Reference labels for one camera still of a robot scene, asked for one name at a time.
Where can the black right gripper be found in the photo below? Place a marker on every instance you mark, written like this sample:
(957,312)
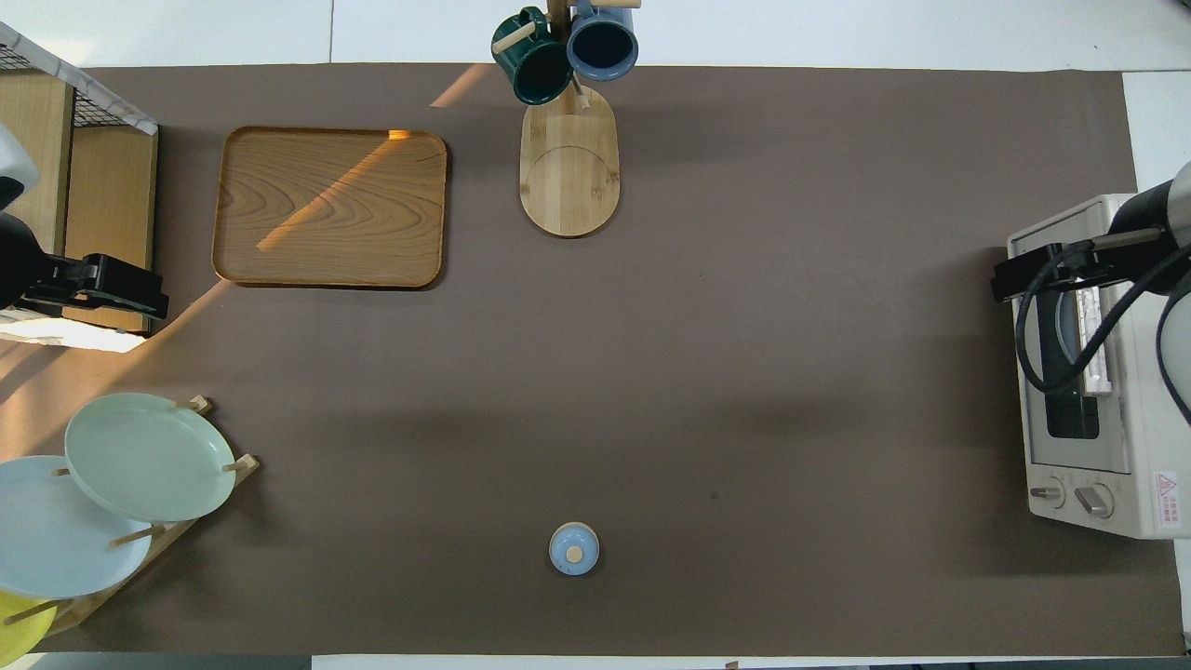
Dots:
(1033,270)

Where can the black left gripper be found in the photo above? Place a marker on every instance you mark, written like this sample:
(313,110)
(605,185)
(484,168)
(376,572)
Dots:
(112,284)

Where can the glass oven door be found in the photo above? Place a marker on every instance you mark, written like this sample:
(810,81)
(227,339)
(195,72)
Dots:
(1061,437)

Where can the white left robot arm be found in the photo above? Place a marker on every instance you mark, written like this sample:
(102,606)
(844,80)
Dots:
(14,261)

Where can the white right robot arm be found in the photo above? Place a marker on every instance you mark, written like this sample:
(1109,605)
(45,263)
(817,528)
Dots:
(1149,219)

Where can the beige toaster oven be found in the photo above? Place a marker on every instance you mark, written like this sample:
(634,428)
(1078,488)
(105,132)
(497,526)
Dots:
(1140,465)

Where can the pale green plate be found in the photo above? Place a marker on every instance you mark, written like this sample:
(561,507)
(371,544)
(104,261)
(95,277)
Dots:
(149,456)

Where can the wooden tray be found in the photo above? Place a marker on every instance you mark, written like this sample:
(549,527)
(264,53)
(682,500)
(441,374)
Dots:
(330,209)

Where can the wooden plate rack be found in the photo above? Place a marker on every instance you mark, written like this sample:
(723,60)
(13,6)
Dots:
(181,535)

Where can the pale blue racked plate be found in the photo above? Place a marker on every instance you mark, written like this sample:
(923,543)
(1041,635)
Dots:
(46,540)

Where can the brown table mat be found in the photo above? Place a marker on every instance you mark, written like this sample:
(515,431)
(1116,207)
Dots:
(698,372)

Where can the yellow plate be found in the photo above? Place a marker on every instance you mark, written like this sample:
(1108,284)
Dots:
(19,633)

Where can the wooden mug tree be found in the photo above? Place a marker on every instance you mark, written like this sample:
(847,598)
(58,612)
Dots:
(569,177)

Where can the dark green mug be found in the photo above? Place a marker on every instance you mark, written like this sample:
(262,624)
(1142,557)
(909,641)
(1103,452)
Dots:
(535,70)

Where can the blue mug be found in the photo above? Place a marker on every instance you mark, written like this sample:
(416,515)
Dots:
(602,46)

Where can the small blue white bell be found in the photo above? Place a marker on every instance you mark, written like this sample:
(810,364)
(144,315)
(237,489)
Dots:
(574,549)

